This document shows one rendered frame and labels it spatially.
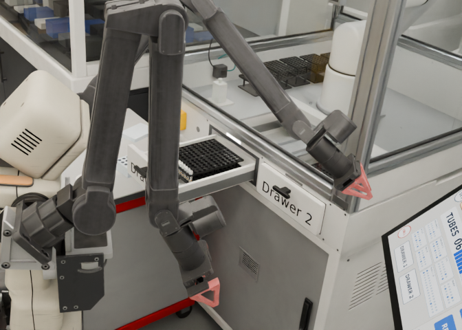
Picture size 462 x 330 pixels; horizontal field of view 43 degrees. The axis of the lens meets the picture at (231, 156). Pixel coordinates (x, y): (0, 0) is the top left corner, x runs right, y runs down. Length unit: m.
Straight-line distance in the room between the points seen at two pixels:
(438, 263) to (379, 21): 0.59
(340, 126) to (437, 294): 0.43
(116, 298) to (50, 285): 0.86
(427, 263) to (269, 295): 0.88
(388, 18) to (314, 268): 0.84
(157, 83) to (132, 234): 1.22
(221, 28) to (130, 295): 1.26
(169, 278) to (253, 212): 0.51
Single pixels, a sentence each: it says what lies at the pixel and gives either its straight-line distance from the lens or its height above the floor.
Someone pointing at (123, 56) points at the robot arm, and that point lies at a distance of 0.98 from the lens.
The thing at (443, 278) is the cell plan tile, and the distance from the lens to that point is 1.37.
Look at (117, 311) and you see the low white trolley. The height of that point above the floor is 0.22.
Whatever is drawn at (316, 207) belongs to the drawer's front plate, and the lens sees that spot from 1.78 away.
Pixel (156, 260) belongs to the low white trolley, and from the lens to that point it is 2.31.
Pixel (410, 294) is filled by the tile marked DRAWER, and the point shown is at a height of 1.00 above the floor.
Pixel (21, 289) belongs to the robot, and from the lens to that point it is 1.46.
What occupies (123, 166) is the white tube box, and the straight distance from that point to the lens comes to 2.13.
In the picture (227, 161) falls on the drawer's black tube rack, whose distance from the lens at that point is 1.98.
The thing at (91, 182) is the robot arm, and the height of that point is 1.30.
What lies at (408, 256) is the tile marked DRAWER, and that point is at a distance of 1.50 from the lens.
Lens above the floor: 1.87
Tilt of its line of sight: 29 degrees down
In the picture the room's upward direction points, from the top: 6 degrees clockwise
